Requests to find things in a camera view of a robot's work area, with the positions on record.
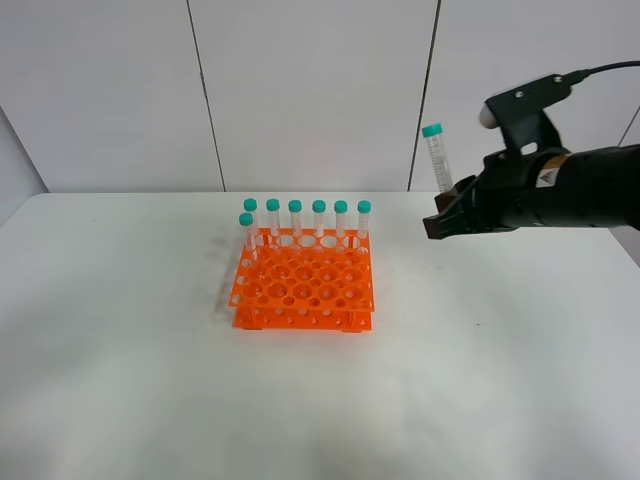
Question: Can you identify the orange test tube rack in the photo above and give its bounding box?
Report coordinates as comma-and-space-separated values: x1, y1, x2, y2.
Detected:
229, 227, 375, 333

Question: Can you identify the racked test tube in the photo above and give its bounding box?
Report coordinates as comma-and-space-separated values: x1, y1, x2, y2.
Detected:
334, 200, 348, 238
239, 212, 256, 253
288, 199, 302, 237
266, 198, 280, 237
357, 200, 371, 239
312, 200, 326, 238
243, 198, 259, 236

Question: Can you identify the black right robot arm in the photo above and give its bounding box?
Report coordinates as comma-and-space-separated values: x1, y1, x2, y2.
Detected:
423, 145, 639, 240

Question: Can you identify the black right camera cable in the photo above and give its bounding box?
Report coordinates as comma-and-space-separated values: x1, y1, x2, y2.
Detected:
563, 60, 640, 84

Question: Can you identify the racked test tube front left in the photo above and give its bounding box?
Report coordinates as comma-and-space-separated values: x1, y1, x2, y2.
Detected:
239, 212, 256, 253

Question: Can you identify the racked test tube far right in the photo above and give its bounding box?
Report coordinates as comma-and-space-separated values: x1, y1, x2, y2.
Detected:
357, 200, 371, 239

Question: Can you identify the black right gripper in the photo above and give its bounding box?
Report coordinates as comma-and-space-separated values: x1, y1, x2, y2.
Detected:
422, 150, 545, 240

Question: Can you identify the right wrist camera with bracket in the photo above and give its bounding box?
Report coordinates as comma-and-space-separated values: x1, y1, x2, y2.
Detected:
479, 74, 572, 157

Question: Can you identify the racked test tube back left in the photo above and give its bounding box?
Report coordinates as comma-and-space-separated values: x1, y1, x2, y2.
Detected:
243, 198, 259, 236

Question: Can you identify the teal capped test tube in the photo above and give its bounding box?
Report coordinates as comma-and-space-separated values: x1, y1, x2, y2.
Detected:
422, 123, 453, 193

